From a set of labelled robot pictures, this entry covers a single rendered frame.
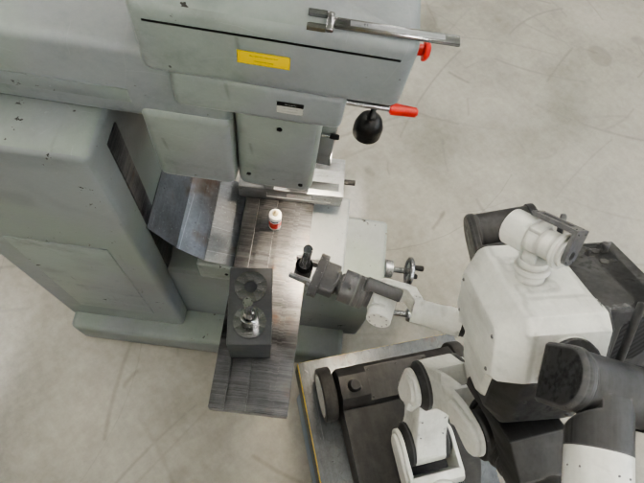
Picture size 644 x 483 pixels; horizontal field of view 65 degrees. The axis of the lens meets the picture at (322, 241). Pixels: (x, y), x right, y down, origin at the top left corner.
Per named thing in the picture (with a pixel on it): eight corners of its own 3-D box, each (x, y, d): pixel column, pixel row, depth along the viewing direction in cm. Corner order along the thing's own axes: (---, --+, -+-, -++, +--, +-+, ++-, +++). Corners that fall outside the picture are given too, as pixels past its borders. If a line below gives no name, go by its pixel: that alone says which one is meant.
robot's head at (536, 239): (517, 245, 96) (527, 204, 91) (566, 271, 88) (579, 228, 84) (494, 257, 93) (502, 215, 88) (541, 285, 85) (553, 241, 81)
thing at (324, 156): (331, 152, 135) (342, 102, 116) (330, 166, 134) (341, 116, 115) (316, 150, 135) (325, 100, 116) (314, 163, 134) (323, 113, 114)
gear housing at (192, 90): (350, 41, 113) (357, 5, 104) (339, 131, 103) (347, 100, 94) (198, 17, 111) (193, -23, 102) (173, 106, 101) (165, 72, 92)
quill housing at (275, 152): (318, 131, 141) (333, 46, 112) (310, 196, 133) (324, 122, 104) (250, 121, 140) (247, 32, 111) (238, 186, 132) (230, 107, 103)
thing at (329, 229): (346, 211, 198) (351, 196, 187) (337, 296, 184) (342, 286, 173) (218, 193, 195) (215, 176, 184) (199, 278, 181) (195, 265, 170)
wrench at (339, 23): (459, 34, 82) (460, 30, 81) (459, 52, 80) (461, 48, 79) (309, 11, 80) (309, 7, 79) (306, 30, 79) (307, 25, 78)
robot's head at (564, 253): (530, 249, 92) (547, 210, 89) (573, 272, 86) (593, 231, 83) (510, 250, 88) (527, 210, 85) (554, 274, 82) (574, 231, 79)
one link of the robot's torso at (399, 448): (456, 480, 175) (471, 481, 162) (402, 494, 171) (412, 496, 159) (439, 418, 182) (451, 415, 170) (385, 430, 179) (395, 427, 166)
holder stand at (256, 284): (271, 287, 162) (273, 265, 144) (270, 357, 153) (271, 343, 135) (233, 287, 161) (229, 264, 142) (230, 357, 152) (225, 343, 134)
